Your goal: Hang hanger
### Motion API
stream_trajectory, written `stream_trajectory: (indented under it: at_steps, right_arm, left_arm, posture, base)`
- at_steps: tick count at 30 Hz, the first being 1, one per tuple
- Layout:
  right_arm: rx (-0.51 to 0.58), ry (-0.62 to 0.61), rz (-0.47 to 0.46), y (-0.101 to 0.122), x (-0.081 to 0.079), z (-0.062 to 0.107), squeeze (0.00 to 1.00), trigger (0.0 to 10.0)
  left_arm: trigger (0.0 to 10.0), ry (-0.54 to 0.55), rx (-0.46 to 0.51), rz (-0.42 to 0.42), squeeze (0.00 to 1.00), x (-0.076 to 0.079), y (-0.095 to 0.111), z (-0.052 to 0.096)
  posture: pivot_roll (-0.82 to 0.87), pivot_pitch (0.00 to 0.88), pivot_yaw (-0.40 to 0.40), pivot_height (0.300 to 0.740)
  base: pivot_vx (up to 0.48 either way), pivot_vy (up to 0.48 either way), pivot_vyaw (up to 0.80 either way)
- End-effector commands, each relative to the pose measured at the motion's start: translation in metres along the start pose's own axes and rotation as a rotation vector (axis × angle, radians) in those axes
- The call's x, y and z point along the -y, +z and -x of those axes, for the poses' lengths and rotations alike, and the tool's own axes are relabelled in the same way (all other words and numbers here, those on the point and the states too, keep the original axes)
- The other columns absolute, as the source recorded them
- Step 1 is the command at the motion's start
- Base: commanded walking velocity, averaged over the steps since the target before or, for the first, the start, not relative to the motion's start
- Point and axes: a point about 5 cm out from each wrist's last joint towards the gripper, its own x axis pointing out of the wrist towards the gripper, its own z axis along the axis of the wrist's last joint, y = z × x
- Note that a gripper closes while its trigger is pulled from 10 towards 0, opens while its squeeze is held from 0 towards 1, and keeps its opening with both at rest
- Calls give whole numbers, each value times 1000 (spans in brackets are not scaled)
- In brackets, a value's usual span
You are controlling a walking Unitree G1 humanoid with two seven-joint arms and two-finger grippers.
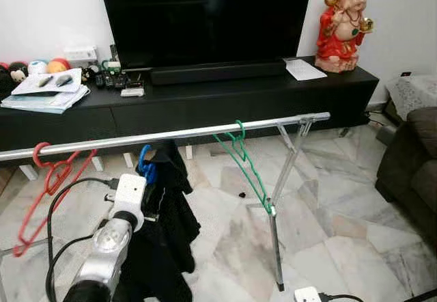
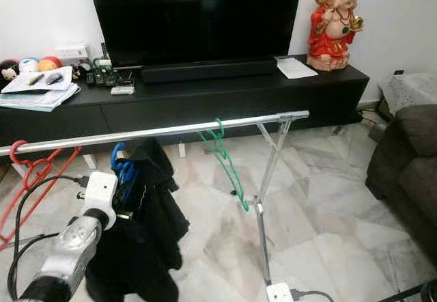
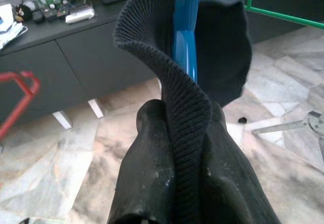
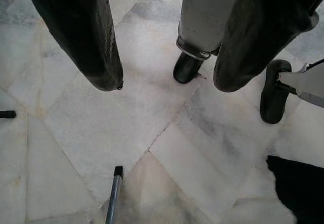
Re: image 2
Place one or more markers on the white paper sheet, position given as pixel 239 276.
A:
pixel 295 67

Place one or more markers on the side table lace cloth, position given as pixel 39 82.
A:
pixel 410 90

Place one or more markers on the black remote control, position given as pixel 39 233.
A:
pixel 104 50

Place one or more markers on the steel clothes rack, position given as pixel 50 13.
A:
pixel 177 128

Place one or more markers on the red laughing Buddha statue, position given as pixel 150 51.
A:
pixel 333 30

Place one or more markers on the black soundbar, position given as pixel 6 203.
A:
pixel 208 71

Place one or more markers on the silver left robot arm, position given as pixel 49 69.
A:
pixel 68 257

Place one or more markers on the black television console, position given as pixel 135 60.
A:
pixel 212 104

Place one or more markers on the red plastic hanger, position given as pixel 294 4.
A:
pixel 13 153

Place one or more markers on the dark brown fabric sofa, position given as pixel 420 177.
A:
pixel 406 172

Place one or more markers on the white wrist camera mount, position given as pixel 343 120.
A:
pixel 280 292
pixel 99 194

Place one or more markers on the black computer mouse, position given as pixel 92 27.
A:
pixel 54 78

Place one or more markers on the black green gadget pile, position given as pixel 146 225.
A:
pixel 106 74

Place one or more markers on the black Mickey Mouse plush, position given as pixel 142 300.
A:
pixel 8 71

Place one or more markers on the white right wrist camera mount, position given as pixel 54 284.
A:
pixel 280 292

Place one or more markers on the black flat television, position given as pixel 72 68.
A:
pixel 194 15

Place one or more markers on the black printed shirt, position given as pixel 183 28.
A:
pixel 150 234

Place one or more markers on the dark pen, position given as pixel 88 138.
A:
pixel 35 79

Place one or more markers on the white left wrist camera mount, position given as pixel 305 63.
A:
pixel 99 194

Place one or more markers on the small white flat device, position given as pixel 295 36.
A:
pixel 122 90

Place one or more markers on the black wall switch red light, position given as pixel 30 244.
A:
pixel 399 72

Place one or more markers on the stack of white papers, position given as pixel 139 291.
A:
pixel 41 90

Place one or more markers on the green plastic hanger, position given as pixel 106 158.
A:
pixel 220 143

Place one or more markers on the blue plastic hanger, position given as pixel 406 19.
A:
pixel 119 169

